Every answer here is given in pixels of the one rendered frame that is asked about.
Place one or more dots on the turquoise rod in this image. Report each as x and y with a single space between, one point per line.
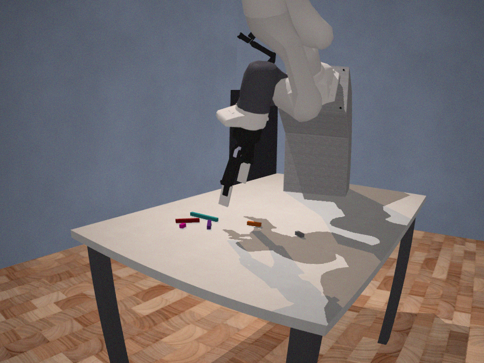
203 216

